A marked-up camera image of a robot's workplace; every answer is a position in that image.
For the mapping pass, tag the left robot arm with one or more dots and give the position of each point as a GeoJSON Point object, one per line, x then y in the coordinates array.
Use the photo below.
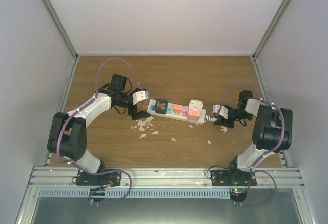
{"type": "Point", "coordinates": [68, 133]}

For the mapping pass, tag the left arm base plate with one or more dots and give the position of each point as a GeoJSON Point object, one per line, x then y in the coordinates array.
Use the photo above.
{"type": "Point", "coordinates": [106, 180]}

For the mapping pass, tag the pink cube adapter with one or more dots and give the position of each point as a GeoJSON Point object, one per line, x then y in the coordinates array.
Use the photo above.
{"type": "Point", "coordinates": [193, 115]}

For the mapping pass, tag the right aluminium frame post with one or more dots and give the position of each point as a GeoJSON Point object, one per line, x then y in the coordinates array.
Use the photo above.
{"type": "Point", "coordinates": [274, 22]}

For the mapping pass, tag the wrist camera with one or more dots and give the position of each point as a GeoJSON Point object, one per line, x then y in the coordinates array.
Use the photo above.
{"type": "Point", "coordinates": [219, 111]}
{"type": "Point", "coordinates": [140, 96]}

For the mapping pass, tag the aluminium front rail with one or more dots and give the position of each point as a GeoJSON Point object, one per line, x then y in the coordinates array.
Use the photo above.
{"type": "Point", "coordinates": [190, 178]}

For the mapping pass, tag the white tape scrap pile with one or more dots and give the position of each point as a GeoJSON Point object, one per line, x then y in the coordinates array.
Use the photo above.
{"type": "Point", "coordinates": [142, 125]}

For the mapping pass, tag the left aluminium frame post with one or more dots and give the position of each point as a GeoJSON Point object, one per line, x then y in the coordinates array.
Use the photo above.
{"type": "Point", "coordinates": [49, 7]}

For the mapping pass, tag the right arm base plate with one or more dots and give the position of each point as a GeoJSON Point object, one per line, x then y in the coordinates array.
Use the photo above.
{"type": "Point", "coordinates": [229, 177]}

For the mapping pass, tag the grey slotted cable duct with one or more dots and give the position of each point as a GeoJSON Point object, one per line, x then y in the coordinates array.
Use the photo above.
{"type": "Point", "coordinates": [137, 193]}

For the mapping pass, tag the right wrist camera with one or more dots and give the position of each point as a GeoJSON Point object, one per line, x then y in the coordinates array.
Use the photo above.
{"type": "Point", "coordinates": [219, 111]}

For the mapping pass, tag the aluminium frame post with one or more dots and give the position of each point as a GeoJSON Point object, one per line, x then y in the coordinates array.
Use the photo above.
{"type": "Point", "coordinates": [49, 7]}
{"type": "Point", "coordinates": [274, 22]}

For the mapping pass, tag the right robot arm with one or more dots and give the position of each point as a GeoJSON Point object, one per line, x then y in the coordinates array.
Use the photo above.
{"type": "Point", "coordinates": [272, 131]}

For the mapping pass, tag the green patterned plug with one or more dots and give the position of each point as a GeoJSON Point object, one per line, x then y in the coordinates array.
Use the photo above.
{"type": "Point", "coordinates": [161, 106]}

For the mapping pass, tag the white plug adapter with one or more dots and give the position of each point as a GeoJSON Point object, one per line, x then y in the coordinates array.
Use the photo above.
{"type": "Point", "coordinates": [195, 105]}

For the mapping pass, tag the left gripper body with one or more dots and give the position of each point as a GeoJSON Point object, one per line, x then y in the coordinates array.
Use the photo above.
{"type": "Point", "coordinates": [131, 111]}

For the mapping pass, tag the white power strip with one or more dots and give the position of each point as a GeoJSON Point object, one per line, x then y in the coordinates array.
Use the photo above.
{"type": "Point", "coordinates": [170, 114]}

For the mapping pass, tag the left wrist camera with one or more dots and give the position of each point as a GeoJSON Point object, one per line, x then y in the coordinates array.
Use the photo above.
{"type": "Point", "coordinates": [140, 96]}

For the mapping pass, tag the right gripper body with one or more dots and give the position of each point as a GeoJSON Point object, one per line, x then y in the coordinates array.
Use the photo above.
{"type": "Point", "coordinates": [242, 115]}

